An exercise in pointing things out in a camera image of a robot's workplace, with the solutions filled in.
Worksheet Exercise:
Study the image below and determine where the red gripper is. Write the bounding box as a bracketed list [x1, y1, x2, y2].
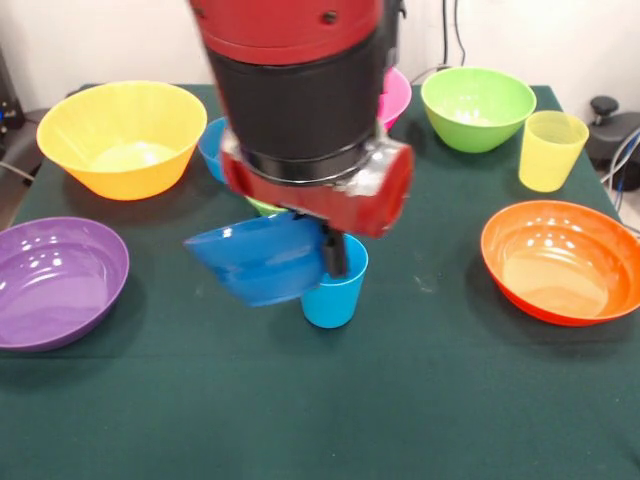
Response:
[219, 127, 416, 279]

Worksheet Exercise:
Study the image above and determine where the light blue plastic cup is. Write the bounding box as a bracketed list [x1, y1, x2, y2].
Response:
[299, 232, 370, 330]

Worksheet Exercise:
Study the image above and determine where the small dark blue bowl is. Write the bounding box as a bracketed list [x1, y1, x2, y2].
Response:
[183, 213, 326, 309]

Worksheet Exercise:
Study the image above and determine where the large green plastic bowl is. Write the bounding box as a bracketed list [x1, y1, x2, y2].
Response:
[420, 66, 538, 154]

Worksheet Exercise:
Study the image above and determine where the small green plastic bowl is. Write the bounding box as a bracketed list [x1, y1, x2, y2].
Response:
[244, 196, 290, 218]

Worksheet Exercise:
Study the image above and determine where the dark green tablecloth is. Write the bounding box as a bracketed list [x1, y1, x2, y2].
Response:
[0, 83, 640, 480]

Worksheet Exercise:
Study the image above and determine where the translucent light blue bowl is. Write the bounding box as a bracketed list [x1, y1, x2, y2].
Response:
[198, 117, 230, 185]

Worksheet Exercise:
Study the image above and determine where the large pink plastic bowl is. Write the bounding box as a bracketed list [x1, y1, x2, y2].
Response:
[377, 67, 413, 132]

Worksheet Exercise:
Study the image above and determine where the shallow orange plastic bowl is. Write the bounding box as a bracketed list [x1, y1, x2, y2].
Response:
[480, 200, 640, 328]

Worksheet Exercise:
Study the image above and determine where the translucent yellow plastic cup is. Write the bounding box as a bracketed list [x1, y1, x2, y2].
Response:
[517, 110, 590, 193]

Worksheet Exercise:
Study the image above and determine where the large yellow plastic bowl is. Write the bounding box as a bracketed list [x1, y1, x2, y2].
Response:
[36, 80, 209, 202]

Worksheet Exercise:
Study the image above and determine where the shallow purple plastic bowl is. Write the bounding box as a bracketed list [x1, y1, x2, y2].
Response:
[0, 216, 130, 353]

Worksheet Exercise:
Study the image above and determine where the black round base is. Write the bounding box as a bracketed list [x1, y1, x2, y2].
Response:
[584, 110, 640, 176]

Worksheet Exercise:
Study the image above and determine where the black knob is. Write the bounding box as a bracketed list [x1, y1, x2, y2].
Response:
[589, 96, 620, 126]

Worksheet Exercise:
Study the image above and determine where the black equipment box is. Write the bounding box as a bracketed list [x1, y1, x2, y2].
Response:
[0, 47, 26, 134]

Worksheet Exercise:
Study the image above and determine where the black wall cable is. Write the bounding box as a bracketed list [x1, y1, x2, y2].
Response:
[435, 0, 454, 76]
[452, 0, 468, 69]

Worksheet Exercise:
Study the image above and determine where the grey blue cable bundle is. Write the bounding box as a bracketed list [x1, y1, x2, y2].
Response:
[599, 127, 640, 201]

